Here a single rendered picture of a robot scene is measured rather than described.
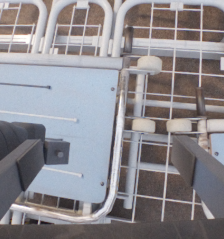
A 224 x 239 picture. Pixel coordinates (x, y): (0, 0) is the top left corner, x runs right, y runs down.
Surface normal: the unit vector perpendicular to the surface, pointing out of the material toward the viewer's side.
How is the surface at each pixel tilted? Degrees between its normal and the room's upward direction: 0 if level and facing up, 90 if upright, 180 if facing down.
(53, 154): 42
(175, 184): 0
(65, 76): 5
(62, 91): 5
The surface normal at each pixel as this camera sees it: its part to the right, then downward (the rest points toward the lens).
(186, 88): -0.11, -0.15
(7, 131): 0.80, -0.60
